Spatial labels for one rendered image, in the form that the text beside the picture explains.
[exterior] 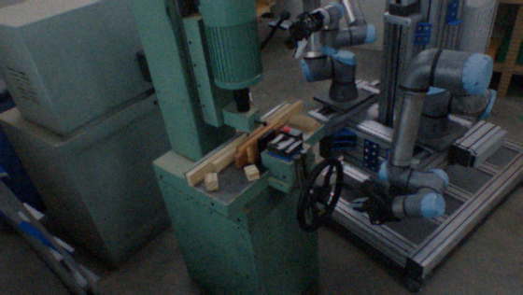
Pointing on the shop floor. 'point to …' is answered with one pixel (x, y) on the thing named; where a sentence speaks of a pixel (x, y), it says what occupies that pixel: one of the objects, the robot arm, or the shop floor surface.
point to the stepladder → (46, 244)
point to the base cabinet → (244, 247)
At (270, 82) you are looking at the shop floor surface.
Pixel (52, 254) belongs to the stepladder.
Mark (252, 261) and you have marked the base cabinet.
